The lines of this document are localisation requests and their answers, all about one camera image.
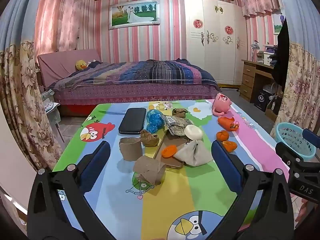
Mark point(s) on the dark blue pillow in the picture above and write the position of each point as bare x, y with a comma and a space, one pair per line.
94, 64

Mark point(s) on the desk lamp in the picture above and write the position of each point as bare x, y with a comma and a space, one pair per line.
255, 45

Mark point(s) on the white round foam piece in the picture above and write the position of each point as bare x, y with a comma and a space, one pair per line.
193, 132

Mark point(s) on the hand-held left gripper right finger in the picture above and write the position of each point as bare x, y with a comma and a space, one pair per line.
226, 165

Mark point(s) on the chair with cushion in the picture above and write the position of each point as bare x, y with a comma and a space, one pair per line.
51, 107

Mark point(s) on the brown phone case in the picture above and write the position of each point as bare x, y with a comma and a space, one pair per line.
175, 164

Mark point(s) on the torn cardboard tube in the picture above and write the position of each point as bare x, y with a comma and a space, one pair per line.
130, 148

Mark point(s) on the pink cartoon mug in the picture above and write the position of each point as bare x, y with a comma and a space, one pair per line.
221, 103

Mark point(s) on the small wall photo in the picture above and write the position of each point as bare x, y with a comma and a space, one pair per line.
278, 23

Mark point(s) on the black hanging clothes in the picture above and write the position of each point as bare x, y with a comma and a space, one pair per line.
281, 60

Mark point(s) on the black carton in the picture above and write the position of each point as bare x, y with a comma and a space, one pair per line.
262, 100

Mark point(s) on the framed wedding photo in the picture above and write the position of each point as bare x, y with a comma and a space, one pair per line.
133, 13

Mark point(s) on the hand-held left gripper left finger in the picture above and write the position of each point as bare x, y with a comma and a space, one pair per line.
93, 165

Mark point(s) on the crushed cardboard tube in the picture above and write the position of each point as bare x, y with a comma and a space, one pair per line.
148, 170

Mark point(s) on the blue plastic bag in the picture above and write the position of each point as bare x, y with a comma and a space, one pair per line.
155, 120

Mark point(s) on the cartoon printed tablecloth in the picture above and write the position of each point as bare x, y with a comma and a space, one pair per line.
175, 205

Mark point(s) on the black zip case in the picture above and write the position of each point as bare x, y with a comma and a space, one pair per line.
132, 121

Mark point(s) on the person's right hand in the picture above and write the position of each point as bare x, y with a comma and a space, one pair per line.
302, 211

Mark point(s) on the blue floral curtain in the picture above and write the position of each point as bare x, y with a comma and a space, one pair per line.
20, 92
302, 80

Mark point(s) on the white wardrobe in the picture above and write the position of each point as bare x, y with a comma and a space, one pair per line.
217, 55

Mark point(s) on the purple box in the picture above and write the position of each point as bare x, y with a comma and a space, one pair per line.
271, 50

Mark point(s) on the brown paper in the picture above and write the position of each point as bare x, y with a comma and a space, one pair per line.
180, 113
149, 138

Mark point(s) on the white box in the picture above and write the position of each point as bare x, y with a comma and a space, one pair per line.
264, 58

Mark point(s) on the orange snack packet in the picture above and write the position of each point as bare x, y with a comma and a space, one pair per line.
226, 123

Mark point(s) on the pink window curtain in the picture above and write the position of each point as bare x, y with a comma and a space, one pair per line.
57, 17

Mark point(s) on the silver printed snack wrapper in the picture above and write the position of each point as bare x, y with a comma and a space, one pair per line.
180, 130

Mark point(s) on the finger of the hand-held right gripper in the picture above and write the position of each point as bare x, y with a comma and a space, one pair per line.
287, 153
311, 137

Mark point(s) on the brown cardboard box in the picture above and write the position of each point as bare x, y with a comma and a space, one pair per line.
273, 107

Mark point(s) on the pink bed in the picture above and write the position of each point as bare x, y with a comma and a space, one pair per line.
125, 97

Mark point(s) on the blue plastic basket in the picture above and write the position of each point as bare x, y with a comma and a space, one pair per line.
290, 136

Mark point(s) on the red round paper decal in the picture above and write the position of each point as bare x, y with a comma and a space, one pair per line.
197, 23
229, 29

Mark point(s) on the wooden desk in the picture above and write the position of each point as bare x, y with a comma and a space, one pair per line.
248, 80

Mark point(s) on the yellow duck plush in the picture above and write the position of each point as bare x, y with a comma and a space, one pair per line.
81, 65

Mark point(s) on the striped patchwork quilt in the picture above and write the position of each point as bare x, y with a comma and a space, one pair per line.
150, 72

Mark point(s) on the silver barcode snack wrapper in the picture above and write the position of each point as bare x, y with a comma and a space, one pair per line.
171, 120

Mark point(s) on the grey paper bag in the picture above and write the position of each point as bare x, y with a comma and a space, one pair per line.
193, 153

